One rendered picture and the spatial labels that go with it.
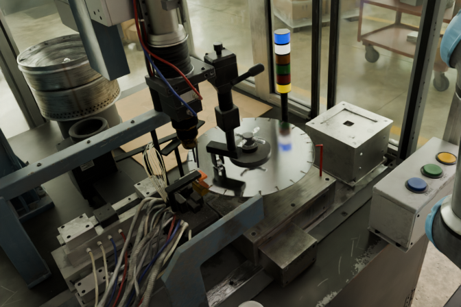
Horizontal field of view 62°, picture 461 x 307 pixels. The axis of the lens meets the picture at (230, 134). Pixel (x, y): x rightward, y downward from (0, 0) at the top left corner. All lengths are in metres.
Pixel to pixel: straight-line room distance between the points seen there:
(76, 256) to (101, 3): 0.60
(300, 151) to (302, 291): 0.33
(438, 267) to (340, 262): 1.06
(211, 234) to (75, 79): 0.81
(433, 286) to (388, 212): 0.99
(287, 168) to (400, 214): 0.28
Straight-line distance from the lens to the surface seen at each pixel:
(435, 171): 1.04
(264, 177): 0.91
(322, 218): 1.08
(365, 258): 1.02
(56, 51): 1.60
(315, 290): 0.96
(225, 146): 0.91
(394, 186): 0.99
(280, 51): 1.14
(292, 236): 0.95
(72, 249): 1.01
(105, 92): 1.43
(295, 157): 0.96
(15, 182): 0.96
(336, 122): 1.19
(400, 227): 1.01
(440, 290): 1.96
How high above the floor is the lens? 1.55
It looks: 34 degrees down
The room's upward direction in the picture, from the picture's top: 8 degrees counter-clockwise
